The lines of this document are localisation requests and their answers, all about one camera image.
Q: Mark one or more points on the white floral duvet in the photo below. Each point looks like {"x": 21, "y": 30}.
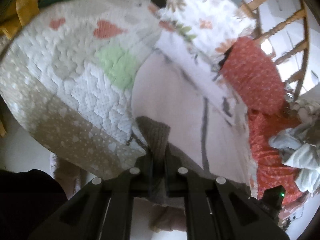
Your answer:
{"x": 195, "y": 22}

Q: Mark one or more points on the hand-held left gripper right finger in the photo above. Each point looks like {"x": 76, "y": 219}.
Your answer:
{"x": 172, "y": 172}

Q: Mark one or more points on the white bed sheet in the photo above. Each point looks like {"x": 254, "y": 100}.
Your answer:
{"x": 175, "y": 100}

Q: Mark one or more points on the white heart patterned quilt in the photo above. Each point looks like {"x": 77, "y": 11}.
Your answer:
{"x": 75, "y": 75}

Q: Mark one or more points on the pile of white clothes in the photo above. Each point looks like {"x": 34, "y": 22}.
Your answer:
{"x": 305, "y": 155}

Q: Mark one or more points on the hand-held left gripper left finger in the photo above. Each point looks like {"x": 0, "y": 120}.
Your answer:
{"x": 146, "y": 172}

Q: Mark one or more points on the red dotted bed sheet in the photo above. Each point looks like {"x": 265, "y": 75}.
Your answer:
{"x": 265, "y": 150}

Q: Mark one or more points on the yellow cloth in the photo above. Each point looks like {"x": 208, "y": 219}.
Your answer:
{"x": 22, "y": 7}

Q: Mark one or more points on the person's black clothing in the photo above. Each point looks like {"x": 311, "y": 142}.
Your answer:
{"x": 27, "y": 205}

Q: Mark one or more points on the red dotted pillow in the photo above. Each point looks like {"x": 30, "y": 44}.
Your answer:
{"x": 252, "y": 75}

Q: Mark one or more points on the wooden spindle headboard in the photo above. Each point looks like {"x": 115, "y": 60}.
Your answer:
{"x": 282, "y": 25}

